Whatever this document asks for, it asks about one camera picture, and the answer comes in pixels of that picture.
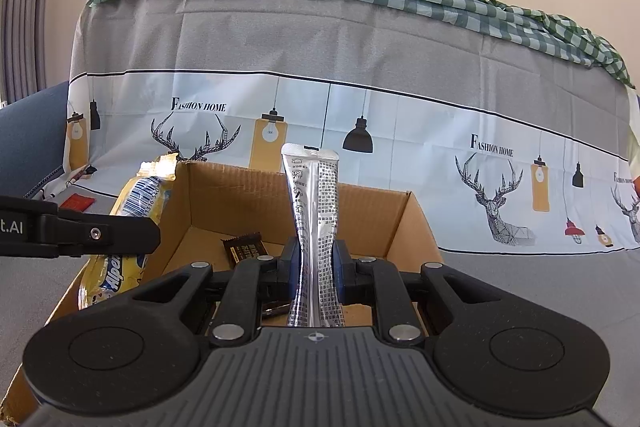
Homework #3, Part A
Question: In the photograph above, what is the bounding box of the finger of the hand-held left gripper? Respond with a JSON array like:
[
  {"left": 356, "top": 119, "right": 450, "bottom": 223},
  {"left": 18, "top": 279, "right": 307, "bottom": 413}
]
[{"left": 25, "top": 199, "right": 162, "bottom": 259}]

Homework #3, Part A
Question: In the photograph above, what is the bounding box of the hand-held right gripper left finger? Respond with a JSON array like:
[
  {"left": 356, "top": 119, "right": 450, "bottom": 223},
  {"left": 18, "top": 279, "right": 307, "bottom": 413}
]
[{"left": 130, "top": 237, "right": 304, "bottom": 346}]

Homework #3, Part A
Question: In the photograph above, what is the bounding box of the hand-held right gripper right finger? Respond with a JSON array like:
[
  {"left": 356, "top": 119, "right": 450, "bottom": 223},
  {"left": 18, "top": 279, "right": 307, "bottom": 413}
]
[{"left": 334, "top": 238, "right": 507, "bottom": 346}]

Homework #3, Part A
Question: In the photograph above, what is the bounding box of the yellow candy packet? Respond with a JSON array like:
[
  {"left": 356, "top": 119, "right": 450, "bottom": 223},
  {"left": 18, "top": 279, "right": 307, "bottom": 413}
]
[{"left": 77, "top": 153, "right": 180, "bottom": 311}]

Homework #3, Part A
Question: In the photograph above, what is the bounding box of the dark brown chocolate bar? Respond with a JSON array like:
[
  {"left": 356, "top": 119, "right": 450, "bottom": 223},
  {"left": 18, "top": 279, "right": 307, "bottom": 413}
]
[{"left": 222, "top": 231, "right": 264, "bottom": 264}]

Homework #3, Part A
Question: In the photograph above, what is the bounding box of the long silver foil packet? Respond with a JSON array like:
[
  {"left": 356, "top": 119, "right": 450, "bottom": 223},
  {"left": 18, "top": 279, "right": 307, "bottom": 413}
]
[{"left": 281, "top": 143, "right": 346, "bottom": 328}]

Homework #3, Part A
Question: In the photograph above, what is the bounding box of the brown cardboard box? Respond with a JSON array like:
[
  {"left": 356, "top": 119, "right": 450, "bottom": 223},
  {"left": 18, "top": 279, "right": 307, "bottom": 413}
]
[{"left": 0, "top": 159, "right": 441, "bottom": 426}]

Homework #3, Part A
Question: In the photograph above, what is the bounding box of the small red flat packet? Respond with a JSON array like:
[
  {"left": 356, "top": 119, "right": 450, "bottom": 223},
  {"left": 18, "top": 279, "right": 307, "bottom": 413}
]
[{"left": 59, "top": 194, "right": 96, "bottom": 212}]

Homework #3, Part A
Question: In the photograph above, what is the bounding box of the blue sofa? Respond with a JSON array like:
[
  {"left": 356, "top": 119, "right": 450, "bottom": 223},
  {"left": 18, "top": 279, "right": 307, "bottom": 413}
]
[{"left": 0, "top": 79, "right": 71, "bottom": 204}]

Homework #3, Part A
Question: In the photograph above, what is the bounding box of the grey curtain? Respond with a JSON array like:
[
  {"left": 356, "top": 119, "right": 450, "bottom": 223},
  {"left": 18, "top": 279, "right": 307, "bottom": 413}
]
[{"left": 0, "top": 0, "right": 64, "bottom": 106}]

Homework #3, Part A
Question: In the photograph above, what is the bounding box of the grey deer printed cloth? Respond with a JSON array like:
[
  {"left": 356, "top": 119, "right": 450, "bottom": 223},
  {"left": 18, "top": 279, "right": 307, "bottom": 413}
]
[{"left": 0, "top": 0, "right": 640, "bottom": 427}]

